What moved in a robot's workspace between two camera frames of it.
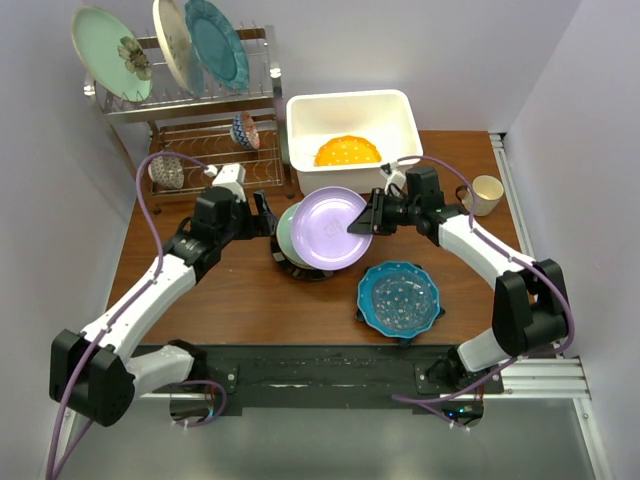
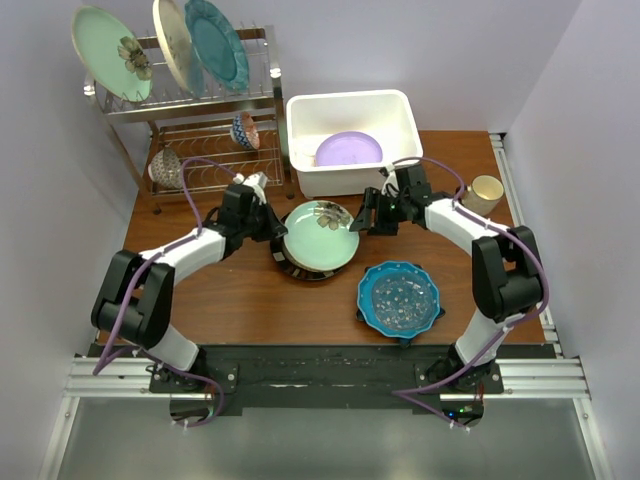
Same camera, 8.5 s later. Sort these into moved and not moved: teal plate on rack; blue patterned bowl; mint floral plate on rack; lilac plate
Moved: lilac plate
Not moved: teal plate on rack; blue patterned bowl; mint floral plate on rack
